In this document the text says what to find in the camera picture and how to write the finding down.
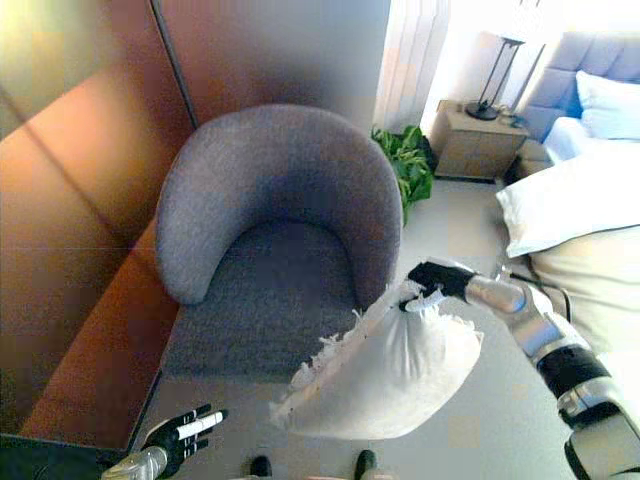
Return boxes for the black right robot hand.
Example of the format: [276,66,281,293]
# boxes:
[398,260,477,313]

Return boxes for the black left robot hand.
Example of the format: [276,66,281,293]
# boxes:
[141,403,230,476]

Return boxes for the white fringed throw pillow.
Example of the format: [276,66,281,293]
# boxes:
[269,279,485,441]

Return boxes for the white bed pillow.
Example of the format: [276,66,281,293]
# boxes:
[574,70,640,142]

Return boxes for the black left robot foot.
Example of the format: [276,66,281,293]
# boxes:
[248,455,274,480]

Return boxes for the black robot foot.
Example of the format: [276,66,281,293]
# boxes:
[248,455,274,480]
[355,449,379,480]

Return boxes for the green leafy potted plant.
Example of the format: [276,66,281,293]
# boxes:
[370,124,435,216]

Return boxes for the beige wooden nightstand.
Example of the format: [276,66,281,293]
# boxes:
[429,99,530,181]

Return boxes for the white folded duvet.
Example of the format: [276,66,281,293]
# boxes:
[495,149,640,260]

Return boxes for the grey fabric tub armchair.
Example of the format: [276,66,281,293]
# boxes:
[153,103,404,385]

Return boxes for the black right robot foot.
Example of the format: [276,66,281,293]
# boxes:
[355,449,379,480]

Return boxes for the white bed sheet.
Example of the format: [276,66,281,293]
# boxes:
[543,116,601,162]

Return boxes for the black table lamp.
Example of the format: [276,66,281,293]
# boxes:
[464,32,527,122]

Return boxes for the bed with white duvet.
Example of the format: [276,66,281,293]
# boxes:
[514,30,640,166]

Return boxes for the black cable on nightstand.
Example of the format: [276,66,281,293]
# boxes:
[499,110,530,130]

